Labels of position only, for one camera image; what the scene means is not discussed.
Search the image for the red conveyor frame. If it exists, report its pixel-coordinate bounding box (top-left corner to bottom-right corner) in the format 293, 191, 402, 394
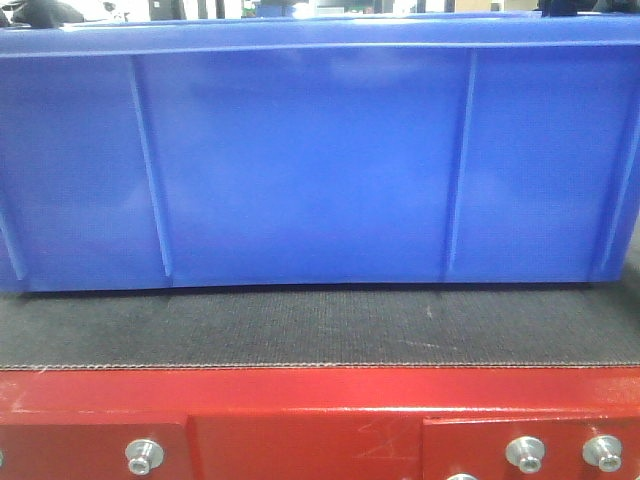
1, 367, 639, 479

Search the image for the silver bolt right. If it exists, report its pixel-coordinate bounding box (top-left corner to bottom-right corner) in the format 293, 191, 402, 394
582, 435, 623, 473

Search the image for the silver bolt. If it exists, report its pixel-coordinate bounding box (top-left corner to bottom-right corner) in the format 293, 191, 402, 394
125, 439, 165, 476
505, 436, 546, 474
582, 435, 623, 473

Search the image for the black conveyor belt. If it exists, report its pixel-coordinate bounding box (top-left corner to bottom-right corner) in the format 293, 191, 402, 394
1, 252, 639, 370

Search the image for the silver bolt middle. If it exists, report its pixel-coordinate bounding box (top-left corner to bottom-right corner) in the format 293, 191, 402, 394
505, 436, 546, 474

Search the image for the silver bolt left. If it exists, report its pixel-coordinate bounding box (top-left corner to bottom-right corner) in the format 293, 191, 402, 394
125, 439, 165, 476

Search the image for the large blue plastic bin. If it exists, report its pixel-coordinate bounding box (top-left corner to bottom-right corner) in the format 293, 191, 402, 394
1, 12, 639, 292

